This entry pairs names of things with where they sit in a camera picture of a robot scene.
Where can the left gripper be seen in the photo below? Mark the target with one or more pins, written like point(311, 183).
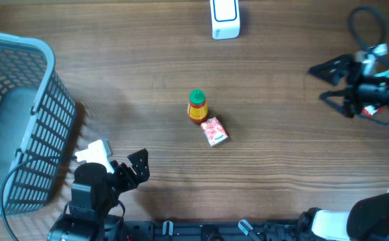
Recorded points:
point(142, 171)

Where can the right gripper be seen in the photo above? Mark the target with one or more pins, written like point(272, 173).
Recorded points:
point(345, 65)

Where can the red sachet stick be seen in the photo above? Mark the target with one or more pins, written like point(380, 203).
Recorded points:
point(371, 110)

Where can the red sriracha sauce bottle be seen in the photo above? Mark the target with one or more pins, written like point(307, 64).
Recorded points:
point(197, 108)

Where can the red white tissue pack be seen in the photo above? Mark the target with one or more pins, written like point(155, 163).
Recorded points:
point(214, 131)

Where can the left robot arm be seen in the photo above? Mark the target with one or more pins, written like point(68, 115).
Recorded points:
point(95, 192)

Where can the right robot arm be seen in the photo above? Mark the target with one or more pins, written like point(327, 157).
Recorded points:
point(369, 218)

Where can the grey plastic basket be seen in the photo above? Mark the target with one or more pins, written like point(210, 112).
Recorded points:
point(37, 114)

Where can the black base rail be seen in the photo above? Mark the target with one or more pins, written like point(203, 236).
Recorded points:
point(273, 230)

